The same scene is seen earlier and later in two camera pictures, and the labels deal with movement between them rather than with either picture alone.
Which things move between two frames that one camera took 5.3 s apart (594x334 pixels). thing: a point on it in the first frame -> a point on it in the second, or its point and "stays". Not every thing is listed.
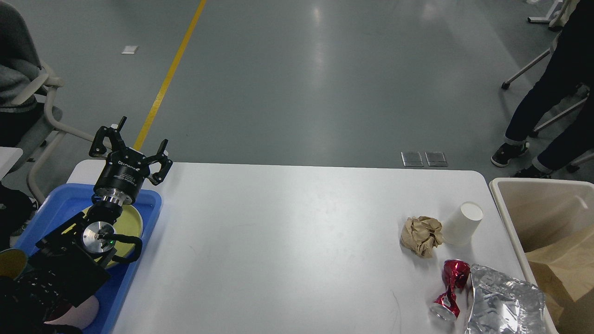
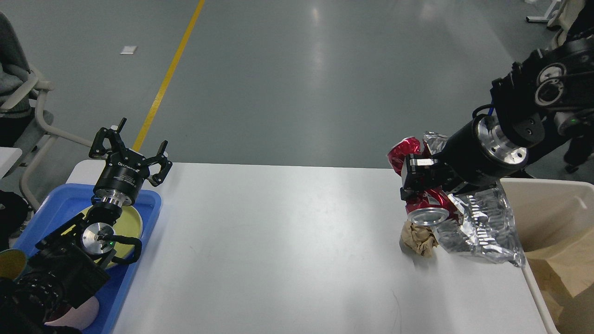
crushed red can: (455, 273) -> (428, 207)
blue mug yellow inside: (14, 264) stays
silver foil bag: (502, 305) -> (482, 225)
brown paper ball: (421, 234) stays
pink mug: (81, 317) stays
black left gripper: (124, 172) stays
